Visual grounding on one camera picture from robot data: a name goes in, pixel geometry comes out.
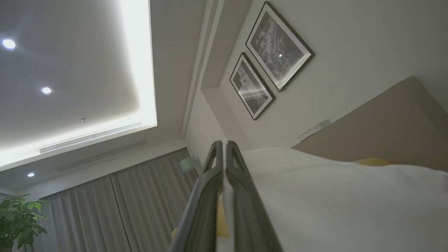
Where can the long white air vent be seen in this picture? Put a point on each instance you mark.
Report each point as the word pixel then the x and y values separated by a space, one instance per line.
pixel 91 137

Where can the pale green wall lamp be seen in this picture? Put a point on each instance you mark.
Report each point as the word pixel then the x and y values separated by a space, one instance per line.
pixel 187 164

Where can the white wall control panel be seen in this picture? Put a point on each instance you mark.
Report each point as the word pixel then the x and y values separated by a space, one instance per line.
pixel 316 127

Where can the beige headboard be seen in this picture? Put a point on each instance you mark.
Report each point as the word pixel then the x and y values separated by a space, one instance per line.
pixel 385 129

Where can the small framed grey picture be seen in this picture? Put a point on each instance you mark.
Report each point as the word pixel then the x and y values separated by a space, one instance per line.
pixel 252 87

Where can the white bed sheet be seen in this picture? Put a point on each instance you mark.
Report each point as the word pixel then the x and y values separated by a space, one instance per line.
pixel 350 210

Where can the green potted plant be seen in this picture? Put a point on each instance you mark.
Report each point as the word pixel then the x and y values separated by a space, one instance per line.
pixel 21 217

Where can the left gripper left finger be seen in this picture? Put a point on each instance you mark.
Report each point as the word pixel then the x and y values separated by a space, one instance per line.
pixel 203 217

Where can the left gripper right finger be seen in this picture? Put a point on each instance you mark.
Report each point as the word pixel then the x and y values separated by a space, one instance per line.
pixel 248 217

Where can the grey pleated curtain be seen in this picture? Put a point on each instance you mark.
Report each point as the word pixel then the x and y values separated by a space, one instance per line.
pixel 80 220
pixel 157 203

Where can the round ceiling spotlight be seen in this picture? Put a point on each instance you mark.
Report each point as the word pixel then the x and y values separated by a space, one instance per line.
pixel 8 43
pixel 30 174
pixel 46 90

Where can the large framed grey picture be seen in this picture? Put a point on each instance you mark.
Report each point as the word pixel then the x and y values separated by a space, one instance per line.
pixel 276 45

